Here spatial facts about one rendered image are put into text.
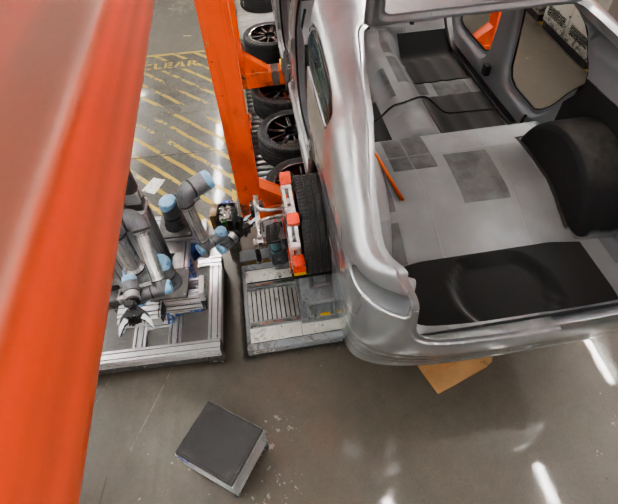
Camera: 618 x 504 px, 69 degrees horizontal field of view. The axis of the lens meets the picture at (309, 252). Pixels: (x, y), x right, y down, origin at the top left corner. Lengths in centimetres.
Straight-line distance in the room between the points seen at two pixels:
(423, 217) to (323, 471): 170
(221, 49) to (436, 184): 152
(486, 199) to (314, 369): 165
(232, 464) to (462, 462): 142
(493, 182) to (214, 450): 236
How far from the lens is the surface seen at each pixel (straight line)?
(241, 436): 285
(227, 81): 273
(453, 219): 291
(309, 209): 266
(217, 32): 261
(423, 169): 310
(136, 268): 267
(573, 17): 716
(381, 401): 325
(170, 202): 301
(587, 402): 366
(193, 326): 339
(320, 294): 337
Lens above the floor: 303
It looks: 51 degrees down
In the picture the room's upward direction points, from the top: 4 degrees counter-clockwise
